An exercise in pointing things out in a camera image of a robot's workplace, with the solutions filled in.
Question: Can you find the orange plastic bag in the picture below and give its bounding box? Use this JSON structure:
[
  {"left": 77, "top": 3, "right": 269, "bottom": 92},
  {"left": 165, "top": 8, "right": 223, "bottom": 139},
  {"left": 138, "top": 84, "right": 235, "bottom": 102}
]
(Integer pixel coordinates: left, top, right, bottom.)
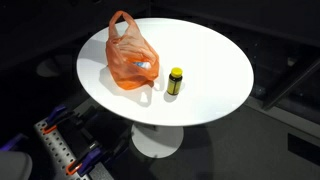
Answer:
[{"left": 105, "top": 10, "right": 161, "bottom": 91}]

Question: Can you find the brown bottle with yellow cap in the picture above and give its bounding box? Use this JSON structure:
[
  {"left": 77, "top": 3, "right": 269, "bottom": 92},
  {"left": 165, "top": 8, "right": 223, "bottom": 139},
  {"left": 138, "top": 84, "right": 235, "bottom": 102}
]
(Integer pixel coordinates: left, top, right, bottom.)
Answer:
[{"left": 166, "top": 66, "right": 184, "bottom": 96}]

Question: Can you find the dark metal bar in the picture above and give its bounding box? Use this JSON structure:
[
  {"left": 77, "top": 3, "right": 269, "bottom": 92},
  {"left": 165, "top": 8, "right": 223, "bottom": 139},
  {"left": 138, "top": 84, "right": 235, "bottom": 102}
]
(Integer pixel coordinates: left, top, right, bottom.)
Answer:
[{"left": 262, "top": 56, "right": 320, "bottom": 111}]

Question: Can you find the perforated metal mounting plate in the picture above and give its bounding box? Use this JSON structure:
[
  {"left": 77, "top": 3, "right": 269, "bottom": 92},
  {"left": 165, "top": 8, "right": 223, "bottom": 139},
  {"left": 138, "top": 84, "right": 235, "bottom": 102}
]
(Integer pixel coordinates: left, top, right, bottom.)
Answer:
[{"left": 33, "top": 117, "right": 115, "bottom": 180}]

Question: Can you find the white medicine bottle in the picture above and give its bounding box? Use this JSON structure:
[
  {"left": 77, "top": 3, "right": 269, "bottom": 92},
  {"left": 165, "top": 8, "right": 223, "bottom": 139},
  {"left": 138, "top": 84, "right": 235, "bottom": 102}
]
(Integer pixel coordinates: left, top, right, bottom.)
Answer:
[{"left": 133, "top": 61, "right": 152, "bottom": 70}]

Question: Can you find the purple and orange clamp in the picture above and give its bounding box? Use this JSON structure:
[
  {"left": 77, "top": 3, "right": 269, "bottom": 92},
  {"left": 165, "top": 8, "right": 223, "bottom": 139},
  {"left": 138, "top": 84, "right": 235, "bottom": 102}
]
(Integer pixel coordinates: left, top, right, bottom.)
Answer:
[
  {"left": 65, "top": 141, "right": 105, "bottom": 177},
  {"left": 42, "top": 104, "right": 76, "bottom": 135}
]

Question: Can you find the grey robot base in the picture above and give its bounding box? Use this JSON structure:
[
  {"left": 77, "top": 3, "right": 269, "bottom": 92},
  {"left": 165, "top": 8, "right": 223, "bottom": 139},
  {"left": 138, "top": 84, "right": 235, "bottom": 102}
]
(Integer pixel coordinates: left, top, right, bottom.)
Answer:
[{"left": 0, "top": 150, "right": 33, "bottom": 180}]

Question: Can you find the white round table pedestal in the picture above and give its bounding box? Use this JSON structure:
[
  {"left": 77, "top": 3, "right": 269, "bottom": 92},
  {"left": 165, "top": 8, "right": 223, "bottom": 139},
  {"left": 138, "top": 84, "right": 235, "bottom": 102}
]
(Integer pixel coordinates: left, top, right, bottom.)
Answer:
[{"left": 130, "top": 122, "right": 185, "bottom": 159}]

